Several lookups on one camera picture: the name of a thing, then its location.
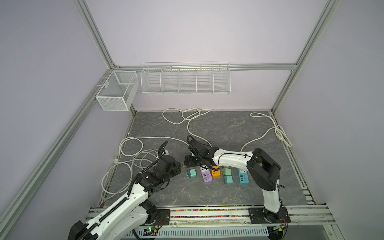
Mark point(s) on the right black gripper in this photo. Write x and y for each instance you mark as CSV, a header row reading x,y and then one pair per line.
x,y
188,161

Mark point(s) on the teal plug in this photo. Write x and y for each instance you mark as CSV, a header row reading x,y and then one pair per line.
x,y
228,179
192,173

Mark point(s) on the green plug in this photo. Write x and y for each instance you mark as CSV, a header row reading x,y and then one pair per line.
x,y
227,172

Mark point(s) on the white vented cable duct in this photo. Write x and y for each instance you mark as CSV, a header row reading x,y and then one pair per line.
x,y
203,233

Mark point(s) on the white mesh box basket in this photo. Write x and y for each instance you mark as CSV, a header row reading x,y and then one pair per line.
x,y
118,91

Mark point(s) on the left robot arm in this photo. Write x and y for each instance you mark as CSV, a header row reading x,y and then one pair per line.
x,y
133,208

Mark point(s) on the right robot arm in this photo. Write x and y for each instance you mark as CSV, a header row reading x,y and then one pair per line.
x,y
263,169

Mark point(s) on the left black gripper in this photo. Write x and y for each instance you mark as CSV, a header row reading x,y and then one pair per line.
x,y
177,168

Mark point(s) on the white wire wall basket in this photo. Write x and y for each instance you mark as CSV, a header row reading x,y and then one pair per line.
x,y
160,78

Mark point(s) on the aluminium front rail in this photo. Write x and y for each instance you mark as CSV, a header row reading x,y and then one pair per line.
x,y
237,216

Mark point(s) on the orange power strip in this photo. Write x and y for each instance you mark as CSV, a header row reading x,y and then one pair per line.
x,y
216,173

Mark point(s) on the teal power strip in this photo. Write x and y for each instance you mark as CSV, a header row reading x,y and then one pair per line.
x,y
243,177

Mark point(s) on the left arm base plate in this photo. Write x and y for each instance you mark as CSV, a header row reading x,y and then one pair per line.
x,y
159,217

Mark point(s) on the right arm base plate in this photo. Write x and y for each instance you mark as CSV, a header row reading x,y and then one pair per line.
x,y
263,216

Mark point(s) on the purple power strip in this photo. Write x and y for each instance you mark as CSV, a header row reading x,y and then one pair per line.
x,y
206,174

